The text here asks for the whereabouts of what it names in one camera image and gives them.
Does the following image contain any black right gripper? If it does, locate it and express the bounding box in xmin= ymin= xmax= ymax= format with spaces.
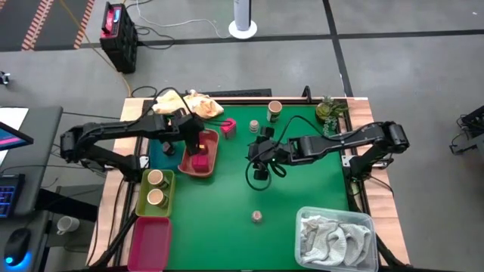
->
xmin=247 ymin=125 xmax=292 ymax=181

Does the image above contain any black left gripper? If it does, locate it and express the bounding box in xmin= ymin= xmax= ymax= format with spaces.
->
xmin=166 ymin=112 xmax=206 ymax=156

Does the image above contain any pink cube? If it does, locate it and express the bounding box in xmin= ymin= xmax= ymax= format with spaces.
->
xmin=191 ymin=154 xmax=211 ymax=173
xmin=219 ymin=117 xmax=238 ymax=140

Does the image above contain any orange plastic bin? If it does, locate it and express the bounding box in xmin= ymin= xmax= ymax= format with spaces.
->
xmin=177 ymin=128 xmax=220 ymax=178

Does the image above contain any pink cube top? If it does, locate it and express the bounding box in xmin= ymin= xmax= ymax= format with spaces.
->
xmin=219 ymin=117 xmax=238 ymax=140

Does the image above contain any beige-lidded furikake jar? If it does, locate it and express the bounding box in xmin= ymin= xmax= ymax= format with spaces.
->
xmin=266 ymin=100 xmax=284 ymax=124
xmin=146 ymin=168 xmax=170 ymax=190
xmin=146 ymin=187 xmax=170 ymax=209

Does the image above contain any teal plastic bin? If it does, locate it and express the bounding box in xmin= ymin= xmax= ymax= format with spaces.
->
xmin=149 ymin=130 xmax=190 ymax=173

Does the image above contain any yellow checked cloth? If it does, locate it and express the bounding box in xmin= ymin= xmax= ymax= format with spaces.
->
xmin=152 ymin=89 xmax=225 ymax=120

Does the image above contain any long black power strip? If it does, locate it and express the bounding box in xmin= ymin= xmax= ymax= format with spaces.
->
xmin=177 ymin=88 xmax=273 ymax=98

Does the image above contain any potted succulent plant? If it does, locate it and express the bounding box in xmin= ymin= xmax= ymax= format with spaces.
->
xmin=315 ymin=95 xmax=349 ymax=137

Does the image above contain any yellow-green plastic bin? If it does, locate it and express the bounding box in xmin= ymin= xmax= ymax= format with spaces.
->
xmin=135 ymin=168 xmax=176 ymax=218

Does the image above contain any green table mat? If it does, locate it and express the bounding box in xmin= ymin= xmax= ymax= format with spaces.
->
xmin=150 ymin=104 xmax=351 ymax=271

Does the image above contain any pink plastic bin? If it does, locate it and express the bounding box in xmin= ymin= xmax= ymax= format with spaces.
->
xmin=127 ymin=216 xmax=173 ymax=272

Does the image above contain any grey cloth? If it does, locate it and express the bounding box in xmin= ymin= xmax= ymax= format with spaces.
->
xmin=300 ymin=215 xmax=374 ymax=265

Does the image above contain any clear plastic container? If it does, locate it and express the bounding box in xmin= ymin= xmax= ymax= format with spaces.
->
xmin=293 ymin=206 xmax=380 ymax=272

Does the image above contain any black crate with red top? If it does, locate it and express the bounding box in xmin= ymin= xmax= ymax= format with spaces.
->
xmin=99 ymin=2 xmax=139 ymax=75

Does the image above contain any white pole base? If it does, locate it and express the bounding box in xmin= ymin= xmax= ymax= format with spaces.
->
xmin=228 ymin=0 xmax=259 ymax=40

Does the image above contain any white mug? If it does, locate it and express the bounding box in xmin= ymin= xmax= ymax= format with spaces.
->
xmin=56 ymin=215 xmax=81 ymax=236

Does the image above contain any grey desk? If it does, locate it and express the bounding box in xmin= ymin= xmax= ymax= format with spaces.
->
xmin=0 ymin=105 xmax=64 ymax=272

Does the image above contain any computer monitor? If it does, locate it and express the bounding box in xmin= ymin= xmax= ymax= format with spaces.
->
xmin=0 ymin=120 xmax=35 ymax=152

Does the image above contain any white paper sheet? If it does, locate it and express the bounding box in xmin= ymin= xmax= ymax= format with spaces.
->
xmin=0 ymin=107 xmax=29 ymax=131

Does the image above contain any backlit keyboard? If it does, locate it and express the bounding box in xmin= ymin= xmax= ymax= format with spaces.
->
xmin=0 ymin=173 xmax=26 ymax=219

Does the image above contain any black computer mouse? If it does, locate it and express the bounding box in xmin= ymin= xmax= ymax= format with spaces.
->
xmin=2 ymin=228 xmax=32 ymax=270

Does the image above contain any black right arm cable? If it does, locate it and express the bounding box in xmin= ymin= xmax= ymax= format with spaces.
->
xmin=244 ymin=115 xmax=334 ymax=192

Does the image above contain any yellow floor cable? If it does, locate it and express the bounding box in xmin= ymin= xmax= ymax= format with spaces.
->
xmin=58 ymin=0 xmax=132 ymax=97

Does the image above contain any black floor cable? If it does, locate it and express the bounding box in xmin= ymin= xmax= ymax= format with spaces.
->
xmin=135 ymin=24 xmax=177 ymax=51

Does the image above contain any white floor cable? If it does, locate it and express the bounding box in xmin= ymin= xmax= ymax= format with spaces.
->
xmin=135 ymin=0 xmax=232 ymax=40

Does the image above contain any black equipment with cables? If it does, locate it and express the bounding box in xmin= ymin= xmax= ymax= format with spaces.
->
xmin=448 ymin=105 xmax=484 ymax=156

